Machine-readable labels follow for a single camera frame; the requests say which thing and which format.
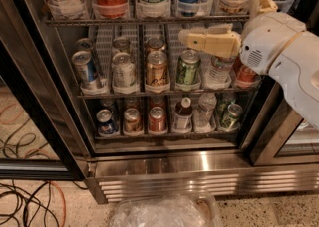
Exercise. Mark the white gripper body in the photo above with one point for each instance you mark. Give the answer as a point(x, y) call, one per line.
point(268, 40)

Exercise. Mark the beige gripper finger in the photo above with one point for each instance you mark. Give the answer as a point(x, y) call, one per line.
point(258, 7)
point(218, 40)

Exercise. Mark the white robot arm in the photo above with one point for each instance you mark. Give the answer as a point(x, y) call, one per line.
point(296, 70)

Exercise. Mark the clear water bottle middle shelf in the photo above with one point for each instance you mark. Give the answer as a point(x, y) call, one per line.
point(220, 69)

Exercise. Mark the clear water bottle shelf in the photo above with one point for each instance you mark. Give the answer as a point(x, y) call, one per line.
point(220, 69)
point(203, 115)

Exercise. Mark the green can middle shelf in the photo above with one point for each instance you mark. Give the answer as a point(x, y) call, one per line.
point(188, 67)

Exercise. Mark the green can shelf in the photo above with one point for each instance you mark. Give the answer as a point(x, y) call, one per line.
point(224, 100)
point(231, 116)
point(188, 67)

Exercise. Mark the red Coca-Cola can middle front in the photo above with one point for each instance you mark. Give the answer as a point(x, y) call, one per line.
point(245, 74)

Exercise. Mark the green can bottom shelf rear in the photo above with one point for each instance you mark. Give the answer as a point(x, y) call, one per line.
point(224, 100)

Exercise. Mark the gold can middle shelf rear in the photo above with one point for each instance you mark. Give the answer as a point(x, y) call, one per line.
point(155, 44)

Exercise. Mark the gold can middle shelf front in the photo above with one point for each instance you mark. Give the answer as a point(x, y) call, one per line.
point(156, 74)

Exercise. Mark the clear water bottle bottom shelf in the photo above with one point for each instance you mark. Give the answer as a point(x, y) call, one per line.
point(203, 115)

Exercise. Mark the green can bottom shelf front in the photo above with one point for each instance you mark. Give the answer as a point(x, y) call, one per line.
point(231, 116)

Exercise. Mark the white can middle shelf rear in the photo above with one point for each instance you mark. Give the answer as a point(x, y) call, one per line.
point(121, 45)

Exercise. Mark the white can shelf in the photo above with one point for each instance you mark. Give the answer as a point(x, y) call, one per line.
point(124, 70)
point(121, 45)

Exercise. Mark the right glass fridge door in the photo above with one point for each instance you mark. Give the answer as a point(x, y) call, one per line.
point(283, 136)

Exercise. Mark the glass fridge door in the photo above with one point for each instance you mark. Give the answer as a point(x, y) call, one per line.
point(283, 136)
point(42, 134)

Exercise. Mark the white can middle shelf front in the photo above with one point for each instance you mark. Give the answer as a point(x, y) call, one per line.
point(124, 70)

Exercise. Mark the red can bottom shelf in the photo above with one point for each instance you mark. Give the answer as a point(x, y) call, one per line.
point(157, 119)

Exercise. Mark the gold can bottom shelf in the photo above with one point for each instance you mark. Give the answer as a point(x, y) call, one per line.
point(132, 120)

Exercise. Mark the stainless steel fridge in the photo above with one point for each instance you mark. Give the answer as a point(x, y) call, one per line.
point(146, 164)

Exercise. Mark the blue can behind middle shelf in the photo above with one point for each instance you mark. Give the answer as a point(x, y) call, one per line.
point(86, 44)

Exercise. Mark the blue silver can middle shelf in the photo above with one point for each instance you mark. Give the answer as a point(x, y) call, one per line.
point(86, 69)

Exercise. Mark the blue Pepsi can bottom shelf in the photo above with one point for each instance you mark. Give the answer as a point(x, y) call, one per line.
point(106, 123)

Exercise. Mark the left glass fridge door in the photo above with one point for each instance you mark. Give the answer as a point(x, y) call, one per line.
point(42, 134)

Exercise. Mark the brown juice bottle white cap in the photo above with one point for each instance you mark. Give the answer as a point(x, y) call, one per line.
point(182, 115)

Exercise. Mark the clear plastic bin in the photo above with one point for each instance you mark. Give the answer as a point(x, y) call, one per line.
point(187, 209)

